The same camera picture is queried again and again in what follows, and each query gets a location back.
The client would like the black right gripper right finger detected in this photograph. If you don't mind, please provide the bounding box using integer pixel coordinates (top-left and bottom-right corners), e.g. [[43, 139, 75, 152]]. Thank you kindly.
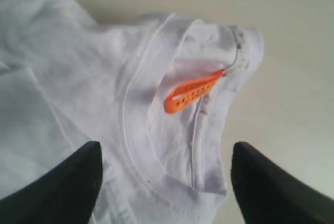
[[231, 142, 333, 223]]

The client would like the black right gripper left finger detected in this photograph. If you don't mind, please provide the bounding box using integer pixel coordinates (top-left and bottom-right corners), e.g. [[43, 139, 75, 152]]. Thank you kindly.
[[1, 141, 102, 224]]

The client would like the white t-shirt red lettering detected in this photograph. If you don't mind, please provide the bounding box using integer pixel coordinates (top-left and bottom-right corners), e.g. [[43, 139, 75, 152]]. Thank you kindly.
[[1, 0, 264, 223]]

